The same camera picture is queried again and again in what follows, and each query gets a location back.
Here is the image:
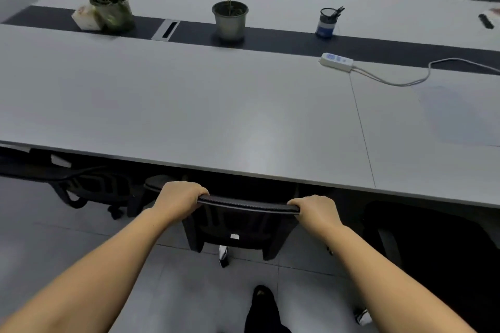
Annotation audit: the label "grey pot with small sprout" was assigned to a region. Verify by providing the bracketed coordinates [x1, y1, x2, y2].
[211, 0, 249, 43]

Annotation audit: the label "silver table cable outlet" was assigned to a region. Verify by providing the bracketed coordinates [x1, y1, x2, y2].
[151, 18, 181, 42]

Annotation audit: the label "person's left forearm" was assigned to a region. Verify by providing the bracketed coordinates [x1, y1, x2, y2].
[0, 208, 169, 333]

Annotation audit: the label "white power strip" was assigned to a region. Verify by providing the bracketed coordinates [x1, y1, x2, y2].
[318, 52, 355, 73]

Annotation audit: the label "yellow white tissue pack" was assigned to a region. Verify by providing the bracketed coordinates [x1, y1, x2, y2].
[71, 5, 103, 31]

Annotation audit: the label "person's right hand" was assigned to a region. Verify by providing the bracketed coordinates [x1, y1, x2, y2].
[287, 195, 346, 246]

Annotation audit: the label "white paper sheet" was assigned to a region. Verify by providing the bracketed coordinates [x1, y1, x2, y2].
[412, 82, 500, 147]

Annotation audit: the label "person's right forearm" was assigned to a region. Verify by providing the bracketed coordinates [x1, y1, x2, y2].
[324, 225, 477, 333]

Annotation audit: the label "black sandal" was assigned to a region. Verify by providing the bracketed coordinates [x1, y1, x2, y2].
[252, 285, 276, 306]

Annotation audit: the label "white power cable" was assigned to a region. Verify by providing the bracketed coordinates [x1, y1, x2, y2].
[349, 57, 500, 87]

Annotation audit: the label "person's black trousers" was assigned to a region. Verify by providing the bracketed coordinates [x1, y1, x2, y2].
[244, 297, 292, 333]

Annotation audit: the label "blue mesh pen holder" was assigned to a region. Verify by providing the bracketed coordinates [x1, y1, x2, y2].
[315, 5, 346, 40]

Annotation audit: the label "person's left hand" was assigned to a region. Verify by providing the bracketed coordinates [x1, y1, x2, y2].
[150, 181, 210, 228]

